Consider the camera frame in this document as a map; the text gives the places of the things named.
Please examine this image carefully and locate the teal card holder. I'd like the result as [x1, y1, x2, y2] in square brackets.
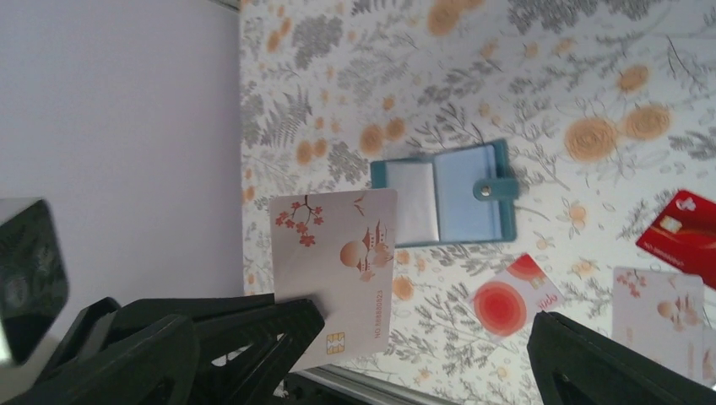
[370, 139, 519, 247]

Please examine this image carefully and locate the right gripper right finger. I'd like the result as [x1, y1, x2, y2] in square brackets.
[527, 311, 715, 405]

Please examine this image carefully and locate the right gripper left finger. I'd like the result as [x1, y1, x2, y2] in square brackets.
[13, 296, 325, 404]

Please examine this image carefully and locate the aluminium rail frame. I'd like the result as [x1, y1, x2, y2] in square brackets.
[283, 365, 451, 405]

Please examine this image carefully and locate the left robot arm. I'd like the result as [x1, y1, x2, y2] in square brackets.
[1, 197, 69, 368]

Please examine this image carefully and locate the red bank card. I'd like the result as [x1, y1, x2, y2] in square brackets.
[636, 190, 715, 289]

